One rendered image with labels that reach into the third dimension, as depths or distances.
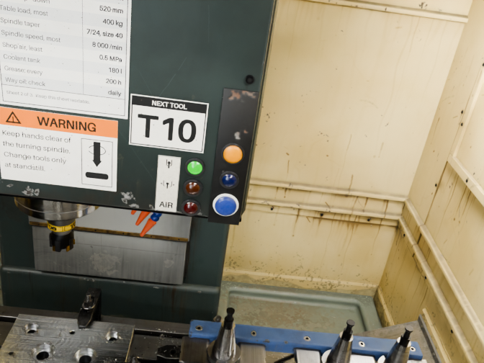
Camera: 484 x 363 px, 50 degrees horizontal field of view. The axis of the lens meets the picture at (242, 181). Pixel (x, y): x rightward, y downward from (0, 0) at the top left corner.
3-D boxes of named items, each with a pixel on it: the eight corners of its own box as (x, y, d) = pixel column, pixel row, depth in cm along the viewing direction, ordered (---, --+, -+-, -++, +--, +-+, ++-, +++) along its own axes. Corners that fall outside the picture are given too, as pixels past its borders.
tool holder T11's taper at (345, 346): (348, 355, 101) (356, 330, 98) (351, 373, 97) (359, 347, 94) (326, 351, 101) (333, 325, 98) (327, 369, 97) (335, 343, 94)
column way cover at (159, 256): (185, 288, 160) (202, 137, 136) (29, 272, 157) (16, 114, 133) (186, 278, 164) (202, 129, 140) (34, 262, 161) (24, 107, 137)
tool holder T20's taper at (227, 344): (238, 345, 99) (242, 319, 96) (232, 362, 96) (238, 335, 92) (214, 340, 100) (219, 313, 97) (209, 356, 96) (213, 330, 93)
